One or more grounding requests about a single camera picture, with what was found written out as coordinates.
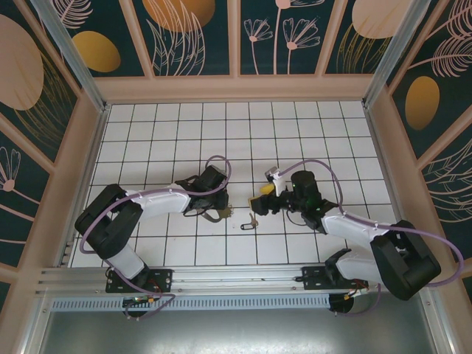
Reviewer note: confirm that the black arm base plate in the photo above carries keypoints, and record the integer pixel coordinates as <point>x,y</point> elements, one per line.
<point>311,276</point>
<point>162,280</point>

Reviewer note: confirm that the aluminium side rail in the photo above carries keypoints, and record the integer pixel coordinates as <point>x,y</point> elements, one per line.
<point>83,188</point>

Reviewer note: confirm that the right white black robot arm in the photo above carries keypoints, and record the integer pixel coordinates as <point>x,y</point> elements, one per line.
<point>346,232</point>

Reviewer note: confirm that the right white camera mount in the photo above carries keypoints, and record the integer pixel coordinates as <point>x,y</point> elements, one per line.
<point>279,184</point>

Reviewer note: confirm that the aluminium corner post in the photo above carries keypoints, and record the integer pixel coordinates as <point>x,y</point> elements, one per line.
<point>391,51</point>
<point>73,55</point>

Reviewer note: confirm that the small metal key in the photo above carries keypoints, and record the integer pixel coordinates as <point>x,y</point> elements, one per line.
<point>253,220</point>

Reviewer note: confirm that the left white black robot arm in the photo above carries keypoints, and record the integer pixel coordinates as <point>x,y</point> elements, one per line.
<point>162,205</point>

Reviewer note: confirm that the grey metal shelf plate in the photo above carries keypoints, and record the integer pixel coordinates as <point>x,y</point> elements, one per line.
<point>236,332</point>

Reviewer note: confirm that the aluminium mounting rail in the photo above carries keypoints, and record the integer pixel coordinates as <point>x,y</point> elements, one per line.
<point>236,276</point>

